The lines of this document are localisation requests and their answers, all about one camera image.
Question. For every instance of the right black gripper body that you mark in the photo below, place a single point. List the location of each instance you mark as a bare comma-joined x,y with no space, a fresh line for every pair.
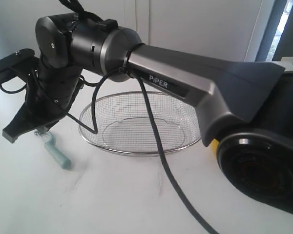
53,92

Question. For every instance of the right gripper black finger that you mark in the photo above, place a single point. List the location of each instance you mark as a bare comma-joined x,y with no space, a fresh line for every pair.
34,114

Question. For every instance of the teal handled vegetable peeler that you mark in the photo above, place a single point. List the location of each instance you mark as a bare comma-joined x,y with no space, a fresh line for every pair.
50,146

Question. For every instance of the yellow lemon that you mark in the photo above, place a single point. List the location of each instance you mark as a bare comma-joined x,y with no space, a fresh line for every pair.
214,144

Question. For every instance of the right grey black robot arm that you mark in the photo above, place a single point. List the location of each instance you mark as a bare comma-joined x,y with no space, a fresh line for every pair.
246,106

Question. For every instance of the white cabinet doors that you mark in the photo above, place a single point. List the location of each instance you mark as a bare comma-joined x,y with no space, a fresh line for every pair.
224,29

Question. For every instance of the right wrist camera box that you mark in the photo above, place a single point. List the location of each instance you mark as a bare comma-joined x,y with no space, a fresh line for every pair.
7,65

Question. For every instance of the oval wire mesh basket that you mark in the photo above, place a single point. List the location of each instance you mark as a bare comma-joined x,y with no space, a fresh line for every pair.
124,127

